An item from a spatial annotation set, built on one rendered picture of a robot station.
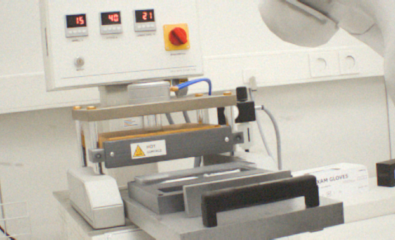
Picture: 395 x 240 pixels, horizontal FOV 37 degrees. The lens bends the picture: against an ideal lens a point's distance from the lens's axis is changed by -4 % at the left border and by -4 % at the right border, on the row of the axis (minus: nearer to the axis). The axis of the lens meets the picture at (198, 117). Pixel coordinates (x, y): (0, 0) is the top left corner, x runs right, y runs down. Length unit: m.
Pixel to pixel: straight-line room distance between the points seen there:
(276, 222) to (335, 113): 1.18
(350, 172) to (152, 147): 0.78
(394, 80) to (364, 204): 1.18
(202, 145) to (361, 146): 0.96
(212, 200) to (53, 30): 0.65
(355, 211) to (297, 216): 0.84
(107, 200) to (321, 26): 0.44
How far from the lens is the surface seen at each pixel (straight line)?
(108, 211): 0.94
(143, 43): 1.28
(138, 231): 0.95
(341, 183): 1.68
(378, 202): 1.63
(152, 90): 1.11
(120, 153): 1.03
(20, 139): 1.67
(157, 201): 0.80
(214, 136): 1.08
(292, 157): 1.84
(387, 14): 0.48
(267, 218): 0.74
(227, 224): 0.72
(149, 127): 1.13
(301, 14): 0.70
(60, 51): 1.25
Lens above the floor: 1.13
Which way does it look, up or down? 3 degrees down
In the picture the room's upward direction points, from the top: 6 degrees counter-clockwise
